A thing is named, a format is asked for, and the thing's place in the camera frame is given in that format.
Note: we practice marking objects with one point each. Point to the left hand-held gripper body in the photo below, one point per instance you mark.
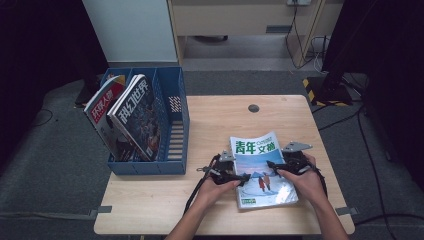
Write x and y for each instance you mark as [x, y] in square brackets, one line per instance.
[223, 170]

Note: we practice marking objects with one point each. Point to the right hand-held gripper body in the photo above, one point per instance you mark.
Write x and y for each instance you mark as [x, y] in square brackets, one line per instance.
[295, 161]

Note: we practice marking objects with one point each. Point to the magazine with snowy scene cover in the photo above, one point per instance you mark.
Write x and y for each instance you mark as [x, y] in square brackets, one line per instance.
[263, 186]

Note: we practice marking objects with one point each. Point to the blue plastic file rack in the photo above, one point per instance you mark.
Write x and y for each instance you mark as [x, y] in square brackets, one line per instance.
[173, 168]

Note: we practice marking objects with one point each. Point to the magazine with dark blue cover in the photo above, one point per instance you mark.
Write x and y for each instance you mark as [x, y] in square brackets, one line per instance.
[140, 123]

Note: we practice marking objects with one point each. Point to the magazine with portrait cover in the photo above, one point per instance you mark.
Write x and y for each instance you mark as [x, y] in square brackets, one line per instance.
[101, 110]

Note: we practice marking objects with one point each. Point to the person's left hand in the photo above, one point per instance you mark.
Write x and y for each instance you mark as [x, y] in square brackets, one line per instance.
[211, 196]

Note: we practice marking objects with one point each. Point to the person's right hand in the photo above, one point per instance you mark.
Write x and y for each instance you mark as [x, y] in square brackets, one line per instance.
[310, 186]

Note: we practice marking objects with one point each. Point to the grey tape strip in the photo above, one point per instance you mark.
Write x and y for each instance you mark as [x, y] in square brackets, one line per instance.
[105, 209]
[346, 210]

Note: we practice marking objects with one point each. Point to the dark curtain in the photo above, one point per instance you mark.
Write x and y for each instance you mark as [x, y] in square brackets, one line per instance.
[400, 66]
[33, 50]

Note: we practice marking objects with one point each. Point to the beige wooden desk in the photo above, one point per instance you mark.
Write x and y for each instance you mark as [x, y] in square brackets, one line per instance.
[233, 16]

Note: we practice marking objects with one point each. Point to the white power strip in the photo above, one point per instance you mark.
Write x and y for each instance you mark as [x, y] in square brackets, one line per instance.
[298, 2]

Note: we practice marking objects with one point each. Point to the white cabinet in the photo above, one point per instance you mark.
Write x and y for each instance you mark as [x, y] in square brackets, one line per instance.
[133, 30]

